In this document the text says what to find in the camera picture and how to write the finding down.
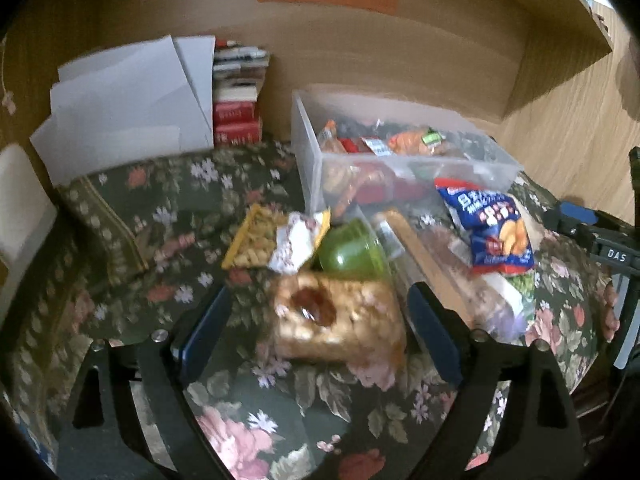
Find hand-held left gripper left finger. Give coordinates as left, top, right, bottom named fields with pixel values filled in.
left=57, top=282, right=241, bottom=480

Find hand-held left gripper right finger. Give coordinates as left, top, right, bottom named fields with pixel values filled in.
left=406, top=281, right=587, bottom=480

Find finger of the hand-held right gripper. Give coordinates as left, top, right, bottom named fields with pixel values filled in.
left=542, top=201, right=607, bottom=253

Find clear bag of caramel puffs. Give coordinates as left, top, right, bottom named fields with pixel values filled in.
left=265, top=267, right=408, bottom=391

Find clear plastic storage box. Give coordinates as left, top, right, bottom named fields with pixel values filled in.
left=291, top=89, right=524, bottom=223

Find clear long biscuit stick box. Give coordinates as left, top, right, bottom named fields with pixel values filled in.
left=372, top=208, right=476, bottom=328

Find white and purple snack bag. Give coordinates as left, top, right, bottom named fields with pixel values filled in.
left=470, top=267, right=540, bottom=347

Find blue chip packet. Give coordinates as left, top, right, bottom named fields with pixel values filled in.
left=434, top=177, right=536, bottom=276

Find floral green cloth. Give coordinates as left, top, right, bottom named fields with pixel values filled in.
left=0, top=137, right=621, bottom=480

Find yellow snack packet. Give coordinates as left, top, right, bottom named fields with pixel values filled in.
left=221, top=203, right=291, bottom=271

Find green plastic cup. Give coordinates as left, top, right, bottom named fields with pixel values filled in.
left=315, top=219, right=393, bottom=282

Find white and red snack packet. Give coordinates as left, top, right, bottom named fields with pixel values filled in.
left=268, top=208, right=332, bottom=275

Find orange snack packet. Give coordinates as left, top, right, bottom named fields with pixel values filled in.
left=386, top=129, right=447, bottom=157

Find small red and white packet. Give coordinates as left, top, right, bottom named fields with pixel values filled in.
left=360, top=136, right=392, bottom=158

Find wooden shelf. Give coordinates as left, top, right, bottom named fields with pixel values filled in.
left=447, top=0, right=615, bottom=117

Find brown bread packet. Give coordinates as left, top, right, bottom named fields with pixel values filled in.
left=316, top=120, right=349, bottom=157

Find white flat object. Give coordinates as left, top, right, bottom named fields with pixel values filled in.
left=0, top=142, right=58, bottom=268

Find stack of books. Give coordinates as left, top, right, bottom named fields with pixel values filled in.
left=212, top=37, right=272, bottom=148

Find white paper sheets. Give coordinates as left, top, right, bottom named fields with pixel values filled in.
left=29, top=34, right=217, bottom=188

